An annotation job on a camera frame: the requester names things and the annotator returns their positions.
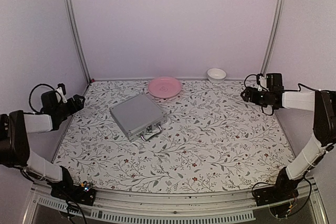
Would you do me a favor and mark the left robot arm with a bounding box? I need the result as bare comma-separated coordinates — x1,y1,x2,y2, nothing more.
1,88,85,200

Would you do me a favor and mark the aluminium poker case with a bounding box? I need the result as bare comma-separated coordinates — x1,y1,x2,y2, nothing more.
110,93,167,142

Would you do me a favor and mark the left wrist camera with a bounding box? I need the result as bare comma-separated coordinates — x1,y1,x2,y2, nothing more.
55,83,67,103

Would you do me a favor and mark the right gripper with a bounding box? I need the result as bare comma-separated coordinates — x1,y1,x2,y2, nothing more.
241,87,272,108

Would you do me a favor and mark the left frame post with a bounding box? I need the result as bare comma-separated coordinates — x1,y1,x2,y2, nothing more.
64,0,91,84

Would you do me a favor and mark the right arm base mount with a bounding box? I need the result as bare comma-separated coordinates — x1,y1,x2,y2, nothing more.
251,179,302,206

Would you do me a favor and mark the frame post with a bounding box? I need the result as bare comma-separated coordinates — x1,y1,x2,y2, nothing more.
260,0,285,75
64,0,91,84

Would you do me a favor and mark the right frame post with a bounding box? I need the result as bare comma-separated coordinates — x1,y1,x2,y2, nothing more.
260,0,285,75

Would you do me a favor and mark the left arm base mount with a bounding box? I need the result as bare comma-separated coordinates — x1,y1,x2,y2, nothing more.
50,181,97,206

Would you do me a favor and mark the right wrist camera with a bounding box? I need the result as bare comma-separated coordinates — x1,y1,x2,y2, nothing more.
256,73,268,91

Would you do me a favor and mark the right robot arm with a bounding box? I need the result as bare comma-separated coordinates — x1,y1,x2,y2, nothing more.
240,73,335,201

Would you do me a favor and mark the white bowl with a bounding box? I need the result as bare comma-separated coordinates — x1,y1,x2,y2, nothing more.
206,68,227,83

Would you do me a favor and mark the pink plate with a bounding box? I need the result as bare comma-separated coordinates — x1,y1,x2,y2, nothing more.
148,77,182,99

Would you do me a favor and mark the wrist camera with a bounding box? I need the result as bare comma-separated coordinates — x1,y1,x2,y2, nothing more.
55,83,67,103
256,73,268,91

